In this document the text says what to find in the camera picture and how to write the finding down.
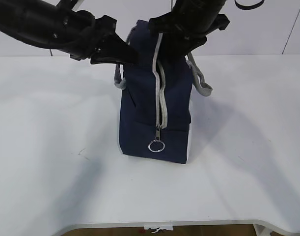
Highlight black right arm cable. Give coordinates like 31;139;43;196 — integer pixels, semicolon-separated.
234;0;265;11

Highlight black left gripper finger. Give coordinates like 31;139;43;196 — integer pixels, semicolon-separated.
98;33;138;62
90;55;136;65

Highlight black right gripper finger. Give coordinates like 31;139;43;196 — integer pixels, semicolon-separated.
183;34;207;56
158;33;186;64

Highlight white table leg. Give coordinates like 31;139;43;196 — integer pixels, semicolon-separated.
253;224;273;236

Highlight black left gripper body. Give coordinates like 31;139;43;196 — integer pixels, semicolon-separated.
54;9;117;60

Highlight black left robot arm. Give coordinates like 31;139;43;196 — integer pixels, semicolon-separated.
0;0;138;64

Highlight navy blue lunch bag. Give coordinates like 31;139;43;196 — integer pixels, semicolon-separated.
114;20;213;164

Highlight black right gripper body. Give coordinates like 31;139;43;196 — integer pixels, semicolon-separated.
148;0;230;38

